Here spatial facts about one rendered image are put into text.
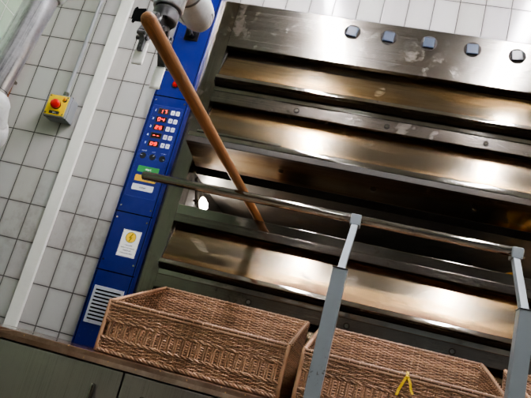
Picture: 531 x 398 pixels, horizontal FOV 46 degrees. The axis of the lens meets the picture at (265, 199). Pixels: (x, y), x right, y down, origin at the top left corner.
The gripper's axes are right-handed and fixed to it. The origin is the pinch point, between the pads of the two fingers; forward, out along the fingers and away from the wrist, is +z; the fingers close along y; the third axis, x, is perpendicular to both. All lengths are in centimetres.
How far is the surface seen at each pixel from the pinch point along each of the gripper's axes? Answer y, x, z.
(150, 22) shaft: 52, 26, 16
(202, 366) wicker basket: -29, 29, 72
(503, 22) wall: -81, 98, -84
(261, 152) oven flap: -63, 20, -6
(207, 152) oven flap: -69, -2, -5
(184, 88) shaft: 27.7, 24.8, 16.1
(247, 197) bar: -41, 26, 18
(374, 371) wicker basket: -31, 75, 62
